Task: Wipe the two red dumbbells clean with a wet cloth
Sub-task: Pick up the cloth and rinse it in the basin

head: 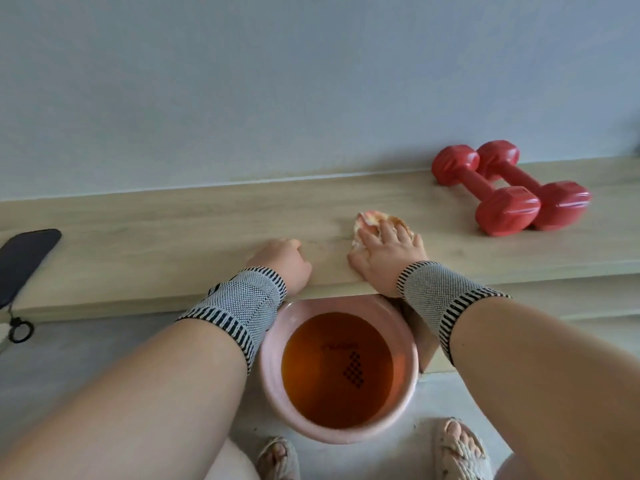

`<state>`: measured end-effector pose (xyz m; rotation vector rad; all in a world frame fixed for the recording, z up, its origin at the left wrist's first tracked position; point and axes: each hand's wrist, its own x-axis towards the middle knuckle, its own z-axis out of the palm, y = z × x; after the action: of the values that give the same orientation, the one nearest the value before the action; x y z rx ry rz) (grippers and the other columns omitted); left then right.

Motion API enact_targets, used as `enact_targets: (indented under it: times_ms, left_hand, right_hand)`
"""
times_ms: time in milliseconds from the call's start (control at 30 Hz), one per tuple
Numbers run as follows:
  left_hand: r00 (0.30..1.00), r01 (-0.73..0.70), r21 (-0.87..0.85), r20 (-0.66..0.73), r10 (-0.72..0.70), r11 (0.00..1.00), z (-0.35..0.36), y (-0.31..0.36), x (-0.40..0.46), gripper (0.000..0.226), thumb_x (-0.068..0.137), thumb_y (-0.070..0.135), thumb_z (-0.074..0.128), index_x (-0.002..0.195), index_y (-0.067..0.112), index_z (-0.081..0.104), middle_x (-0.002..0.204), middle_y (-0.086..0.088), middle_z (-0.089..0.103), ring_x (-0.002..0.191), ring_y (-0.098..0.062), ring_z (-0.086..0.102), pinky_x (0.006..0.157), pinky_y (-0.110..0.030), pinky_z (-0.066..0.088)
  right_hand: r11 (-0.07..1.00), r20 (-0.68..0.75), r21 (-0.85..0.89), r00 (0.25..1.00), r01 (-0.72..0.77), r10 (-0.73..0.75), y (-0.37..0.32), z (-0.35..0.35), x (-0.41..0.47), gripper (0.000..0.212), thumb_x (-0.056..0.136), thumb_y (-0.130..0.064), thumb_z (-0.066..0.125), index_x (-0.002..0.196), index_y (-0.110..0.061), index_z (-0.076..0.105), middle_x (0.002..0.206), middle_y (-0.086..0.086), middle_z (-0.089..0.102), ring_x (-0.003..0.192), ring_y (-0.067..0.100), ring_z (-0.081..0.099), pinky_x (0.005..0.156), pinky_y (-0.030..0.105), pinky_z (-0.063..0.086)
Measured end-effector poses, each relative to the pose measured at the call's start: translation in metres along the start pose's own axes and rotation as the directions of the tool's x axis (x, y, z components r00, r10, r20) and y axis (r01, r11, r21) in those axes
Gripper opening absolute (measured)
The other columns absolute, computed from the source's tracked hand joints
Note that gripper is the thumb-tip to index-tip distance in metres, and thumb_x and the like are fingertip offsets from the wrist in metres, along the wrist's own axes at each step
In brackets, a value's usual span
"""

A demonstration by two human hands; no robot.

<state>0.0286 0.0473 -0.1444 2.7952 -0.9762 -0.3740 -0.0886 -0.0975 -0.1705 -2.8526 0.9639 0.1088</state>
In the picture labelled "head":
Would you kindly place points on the person's right hand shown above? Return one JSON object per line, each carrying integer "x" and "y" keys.
{"x": 387, "y": 267}

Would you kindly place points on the person's left hand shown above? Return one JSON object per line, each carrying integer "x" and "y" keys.
{"x": 277, "y": 267}

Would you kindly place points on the person's right middle finger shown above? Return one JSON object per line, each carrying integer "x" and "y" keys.
{"x": 387, "y": 232}

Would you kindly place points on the person's right thumb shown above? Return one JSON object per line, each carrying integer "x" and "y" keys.
{"x": 357, "y": 262}

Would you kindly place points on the person's right little finger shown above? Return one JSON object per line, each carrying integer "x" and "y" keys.
{"x": 419, "y": 244}

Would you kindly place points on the person's left fingers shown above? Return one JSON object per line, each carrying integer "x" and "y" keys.
{"x": 295, "y": 247}

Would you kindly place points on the pink and white cleaning cloth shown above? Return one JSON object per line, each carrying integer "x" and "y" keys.
{"x": 370, "y": 219}

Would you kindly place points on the person's left forearm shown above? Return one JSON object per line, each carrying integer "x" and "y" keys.
{"x": 140, "y": 404}

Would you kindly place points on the person's right forearm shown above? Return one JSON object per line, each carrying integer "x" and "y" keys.
{"x": 545, "y": 389}

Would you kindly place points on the grey knitted striped wristband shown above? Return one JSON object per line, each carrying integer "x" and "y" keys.
{"x": 442, "y": 299}
{"x": 240, "y": 307}

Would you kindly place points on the red dumbbell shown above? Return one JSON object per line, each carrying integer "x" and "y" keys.
{"x": 505, "y": 209}
{"x": 562, "y": 202}

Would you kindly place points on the orange-brown water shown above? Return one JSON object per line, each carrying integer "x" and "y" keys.
{"x": 320, "y": 384}

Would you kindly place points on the pink plastic bucket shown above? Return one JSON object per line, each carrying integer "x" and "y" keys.
{"x": 272, "y": 379}

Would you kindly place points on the beige woven slipper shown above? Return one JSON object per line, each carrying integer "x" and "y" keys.
{"x": 462, "y": 454}
{"x": 280, "y": 459}

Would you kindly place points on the person's left leg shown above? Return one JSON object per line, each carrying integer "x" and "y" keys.
{"x": 232, "y": 464}

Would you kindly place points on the person's leg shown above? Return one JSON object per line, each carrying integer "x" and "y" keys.
{"x": 510, "y": 469}
{"x": 232, "y": 464}

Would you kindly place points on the person's right leg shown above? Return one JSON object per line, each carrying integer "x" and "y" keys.
{"x": 510, "y": 469}

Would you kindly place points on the black flat case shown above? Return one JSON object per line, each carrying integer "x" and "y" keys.
{"x": 25, "y": 259}

